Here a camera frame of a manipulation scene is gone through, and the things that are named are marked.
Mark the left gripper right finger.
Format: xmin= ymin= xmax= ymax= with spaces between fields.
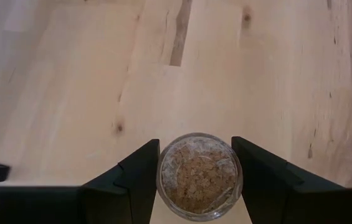
xmin=231 ymin=136 xmax=352 ymax=224

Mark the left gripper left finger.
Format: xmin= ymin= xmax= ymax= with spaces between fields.
xmin=0 ymin=139 xmax=161 ymax=224

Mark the small glass spice jar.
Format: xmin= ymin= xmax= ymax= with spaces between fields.
xmin=156 ymin=132 xmax=244 ymax=222

